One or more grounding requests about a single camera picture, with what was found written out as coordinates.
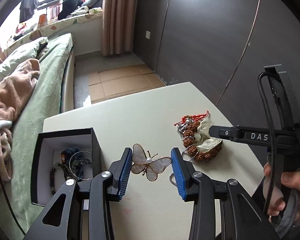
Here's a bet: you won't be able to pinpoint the green bed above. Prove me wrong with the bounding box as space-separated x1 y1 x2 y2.
0 33 74 239

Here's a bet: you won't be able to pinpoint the red string bracelet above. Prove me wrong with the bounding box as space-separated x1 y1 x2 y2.
174 110 210 127

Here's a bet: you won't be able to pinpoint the dark bead bracelet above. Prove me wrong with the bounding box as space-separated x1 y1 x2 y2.
49 162 73 197

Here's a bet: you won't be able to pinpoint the brown rudraksha bead bracelet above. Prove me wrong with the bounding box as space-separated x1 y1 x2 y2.
181 114 223 163

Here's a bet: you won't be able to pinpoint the light green floral pillow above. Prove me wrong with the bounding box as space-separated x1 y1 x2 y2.
0 37 49 82

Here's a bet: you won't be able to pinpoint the floral window seat cushion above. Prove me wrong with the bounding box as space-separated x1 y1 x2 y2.
5 8 102 50

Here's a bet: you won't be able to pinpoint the flattened cardboard sheet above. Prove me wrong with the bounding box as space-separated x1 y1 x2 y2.
89 64 165 104

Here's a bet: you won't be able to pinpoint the butterfly pendant chain necklace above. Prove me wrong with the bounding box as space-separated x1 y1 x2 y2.
130 123 206 186

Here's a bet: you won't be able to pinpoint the hanging dark clothes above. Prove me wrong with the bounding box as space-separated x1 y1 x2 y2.
19 0 38 23

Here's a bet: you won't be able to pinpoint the pink fleece blanket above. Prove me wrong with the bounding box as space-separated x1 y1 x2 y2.
0 59 40 190

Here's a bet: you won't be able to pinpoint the blue braided cord bracelet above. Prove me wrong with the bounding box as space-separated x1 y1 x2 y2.
60 146 93 178

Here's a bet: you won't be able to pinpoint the dark wardrobe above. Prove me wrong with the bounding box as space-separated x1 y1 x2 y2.
133 0 300 127

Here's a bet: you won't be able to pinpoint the pink curtain right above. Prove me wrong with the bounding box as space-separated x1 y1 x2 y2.
102 0 137 56

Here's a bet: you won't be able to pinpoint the silver bangle ring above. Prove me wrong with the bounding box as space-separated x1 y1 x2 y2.
69 150 94 181

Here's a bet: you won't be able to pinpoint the person's right hand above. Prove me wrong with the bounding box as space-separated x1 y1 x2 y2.
262 161 300 222

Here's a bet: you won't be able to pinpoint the black jewelry box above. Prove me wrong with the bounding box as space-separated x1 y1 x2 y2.
31 128 102 206

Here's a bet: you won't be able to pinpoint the black bag on window seat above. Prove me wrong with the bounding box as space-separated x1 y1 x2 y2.
58 0 84 20

